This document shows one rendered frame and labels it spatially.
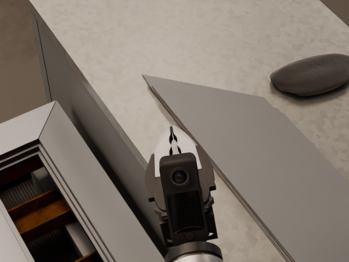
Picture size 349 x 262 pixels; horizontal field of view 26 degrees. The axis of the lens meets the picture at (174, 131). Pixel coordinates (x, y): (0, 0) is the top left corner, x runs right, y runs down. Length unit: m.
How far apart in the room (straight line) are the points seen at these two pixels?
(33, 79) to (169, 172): 2.30
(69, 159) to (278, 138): 0.51
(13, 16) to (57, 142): 1.71
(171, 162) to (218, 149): 0.62
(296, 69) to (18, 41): 1.87
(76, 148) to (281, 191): 0.55
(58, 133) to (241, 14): 0.52
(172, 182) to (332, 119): 0.77
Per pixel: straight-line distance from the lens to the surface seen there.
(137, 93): 1.63
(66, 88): 1.89
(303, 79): 1.64
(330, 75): 1.66
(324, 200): 1.46
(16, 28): 3.40
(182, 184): 0.90
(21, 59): 3.25
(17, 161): 1.83
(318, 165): 1.51
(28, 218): 1.91
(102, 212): 1.67
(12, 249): 1.65
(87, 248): 1.85
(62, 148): 1.79
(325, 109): 1.63
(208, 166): 0.99
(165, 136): 1.03
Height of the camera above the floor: 2.26
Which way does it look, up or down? 50 degrees down
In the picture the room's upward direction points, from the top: straight up
